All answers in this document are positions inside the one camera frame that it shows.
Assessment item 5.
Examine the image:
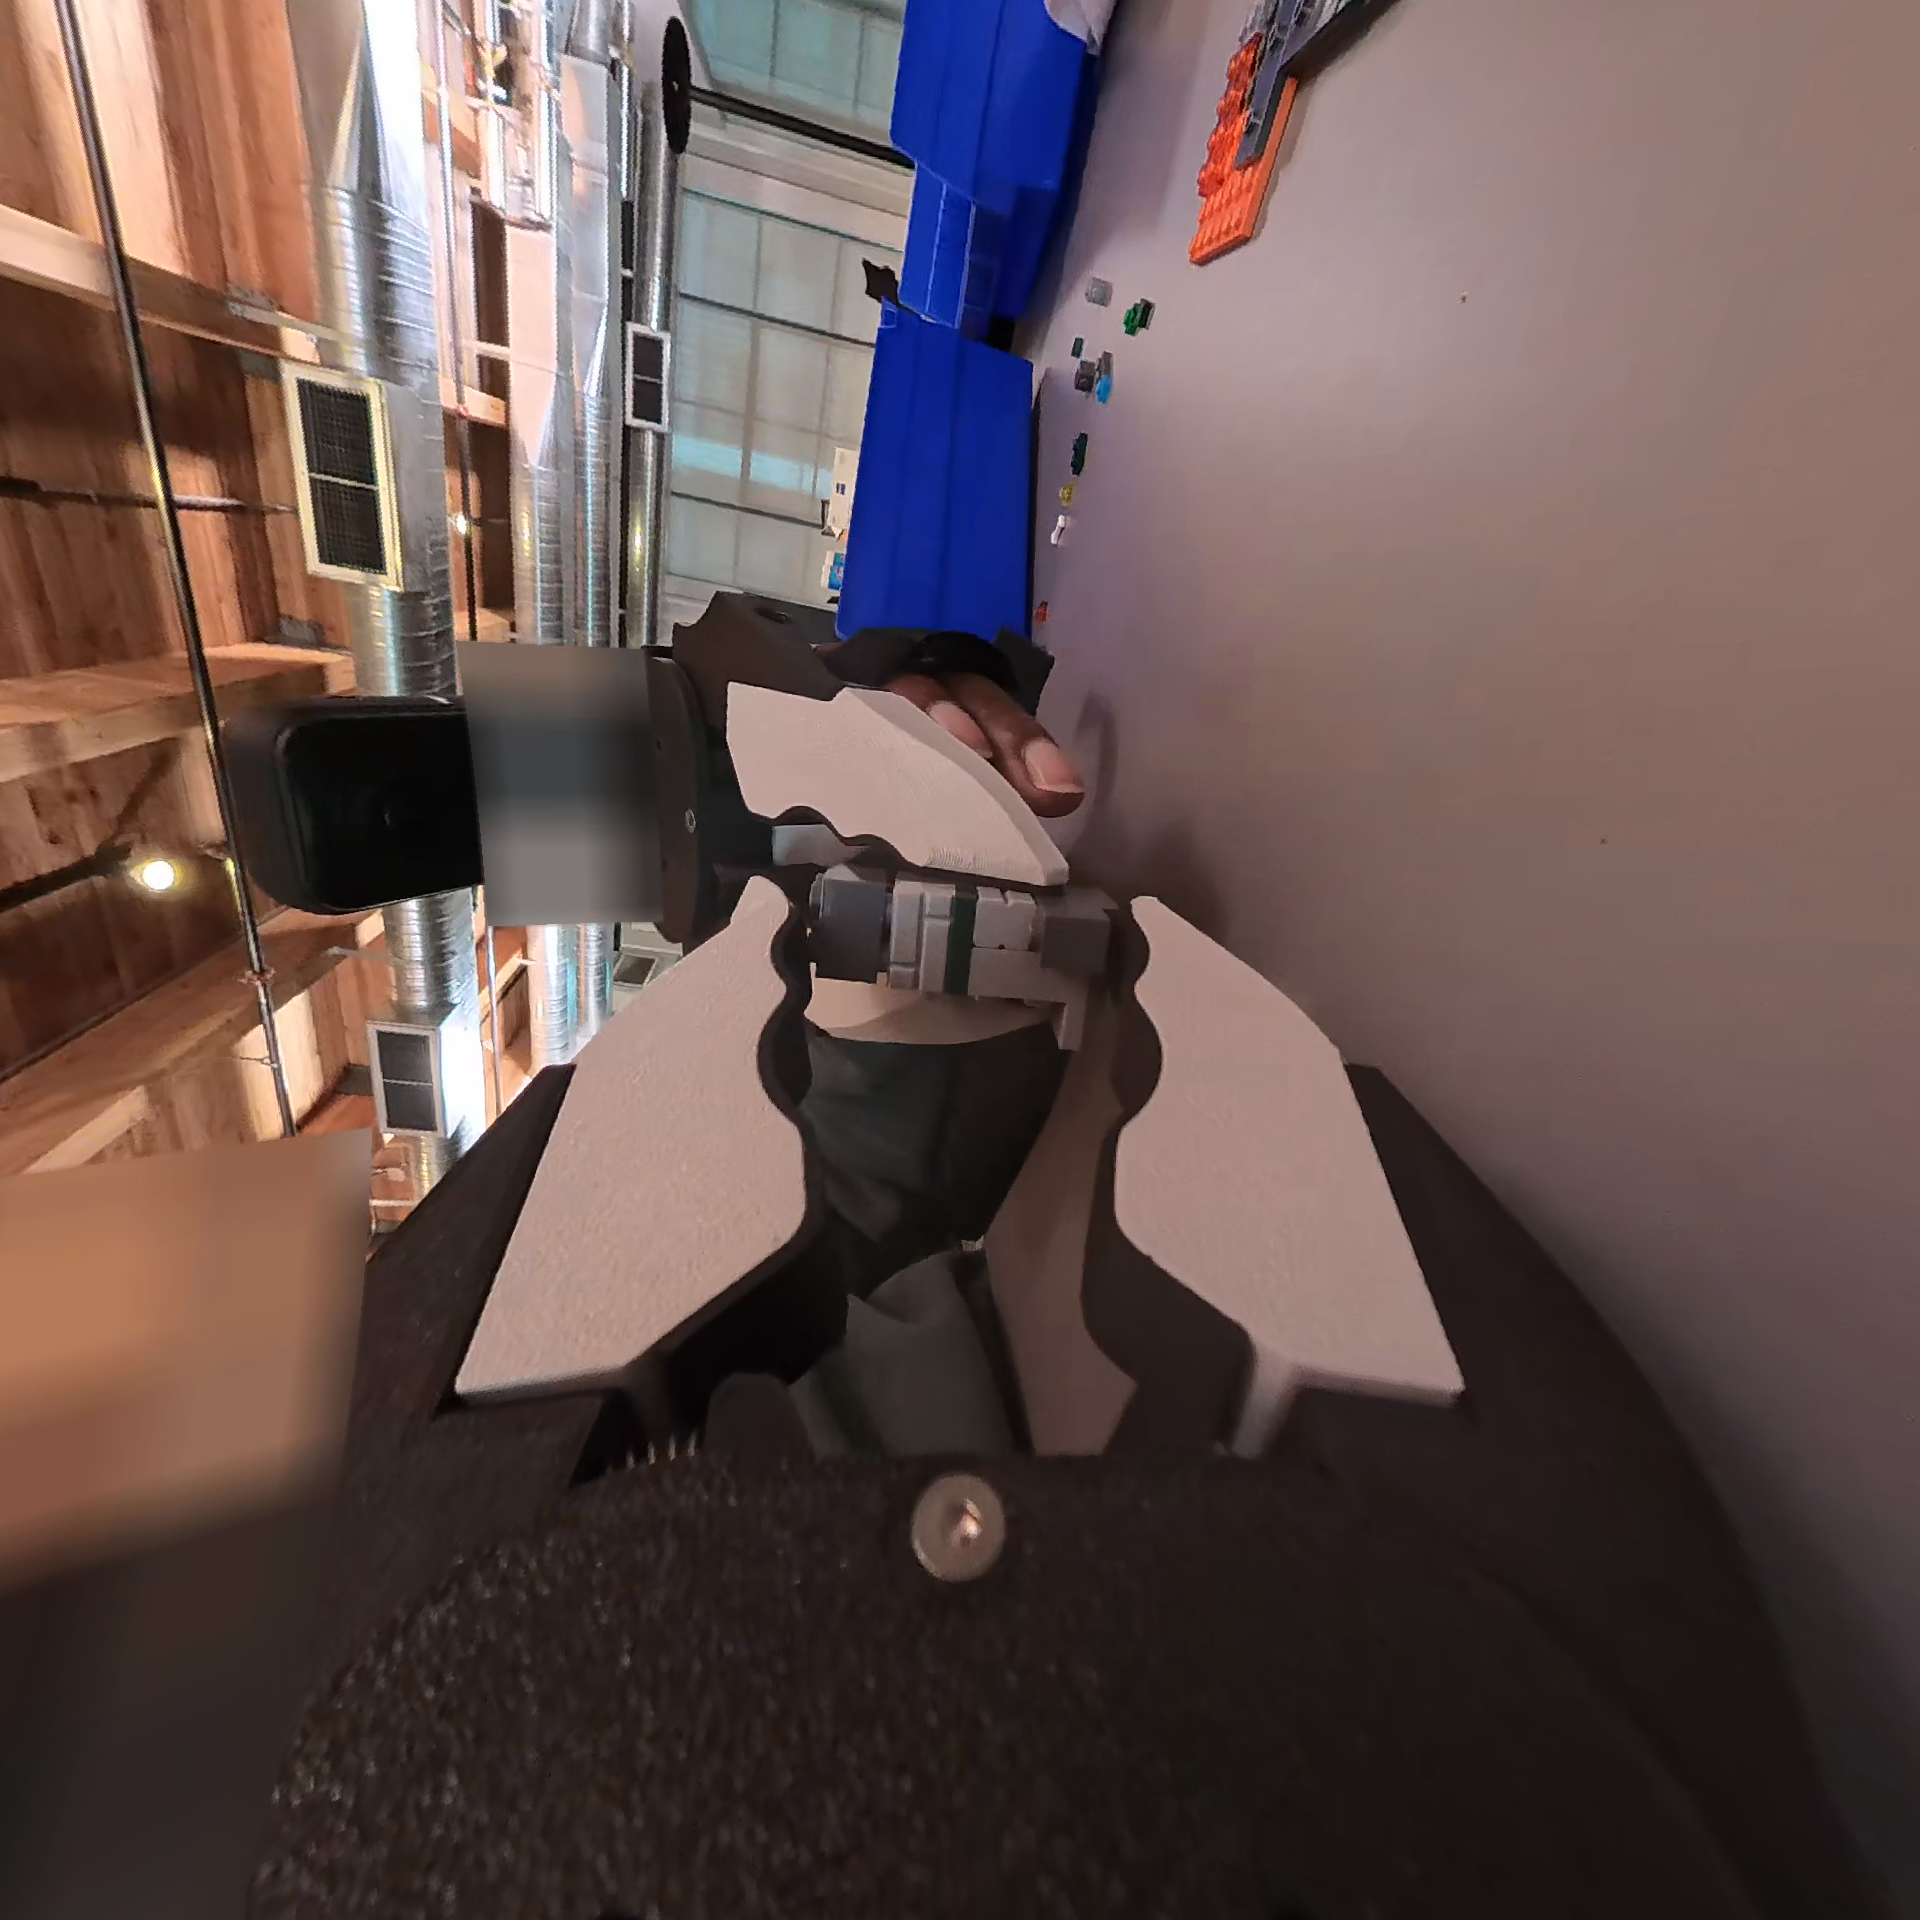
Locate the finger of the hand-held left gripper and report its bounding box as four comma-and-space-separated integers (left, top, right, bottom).
808, 979, 1059, 1052
724, 679, 1072, 903

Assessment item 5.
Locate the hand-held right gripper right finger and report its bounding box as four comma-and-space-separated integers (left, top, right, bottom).
1111, 896, 1466, 1461

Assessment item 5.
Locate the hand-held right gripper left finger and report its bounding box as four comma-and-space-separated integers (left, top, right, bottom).
455, 872, 826, 1412

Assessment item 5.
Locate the grey brick assembly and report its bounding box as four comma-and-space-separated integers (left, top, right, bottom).
808, 863, 1122, 1055

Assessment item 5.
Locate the grey desk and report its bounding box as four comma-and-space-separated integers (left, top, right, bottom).
983, 0, 1920, 1862

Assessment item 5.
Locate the person's left hand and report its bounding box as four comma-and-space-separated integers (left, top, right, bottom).
886, 670, 1087, 818

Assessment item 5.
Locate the person's dark green shirt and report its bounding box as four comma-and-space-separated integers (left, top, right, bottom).
791, 1035, 1051, 1464

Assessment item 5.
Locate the blue plastic storage bin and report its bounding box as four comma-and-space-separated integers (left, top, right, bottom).
832, 300, 1041, 650
890, 0, 1107, 339

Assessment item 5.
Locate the large glass window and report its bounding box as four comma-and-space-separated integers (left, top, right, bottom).
674, 90, 904, 602

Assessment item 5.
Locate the group of tiny loose pieces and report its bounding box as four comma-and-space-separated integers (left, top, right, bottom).
1031, 277, 1161, 623

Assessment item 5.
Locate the toy brick building model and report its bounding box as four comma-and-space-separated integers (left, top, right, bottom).
1190, 0, 1403, 270

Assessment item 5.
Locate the slim silver ventilation duct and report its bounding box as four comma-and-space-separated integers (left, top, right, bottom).
510, 0, 681, 1052

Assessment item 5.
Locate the large silver ventilation duct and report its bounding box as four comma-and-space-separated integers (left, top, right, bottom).
287, 0, 506, 1186

